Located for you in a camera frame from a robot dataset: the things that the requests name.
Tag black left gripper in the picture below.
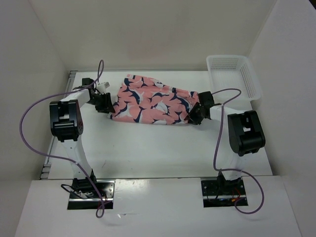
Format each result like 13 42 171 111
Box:
86 92 116 114

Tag pink shark print shorts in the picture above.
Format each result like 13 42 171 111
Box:
108 75 199 125

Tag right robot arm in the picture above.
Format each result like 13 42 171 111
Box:
185 91 266 194

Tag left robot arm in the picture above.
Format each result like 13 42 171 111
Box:
49 78 115 198

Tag white plastic basket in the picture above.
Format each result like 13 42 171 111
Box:
206 55 262 102

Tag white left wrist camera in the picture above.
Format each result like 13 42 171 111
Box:
95 82 110 94

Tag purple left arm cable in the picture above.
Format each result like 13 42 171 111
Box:
19 59 109 218

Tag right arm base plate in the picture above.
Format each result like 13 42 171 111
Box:
200 178 248 208

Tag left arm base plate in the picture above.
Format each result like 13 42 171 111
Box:
61 180 115 210

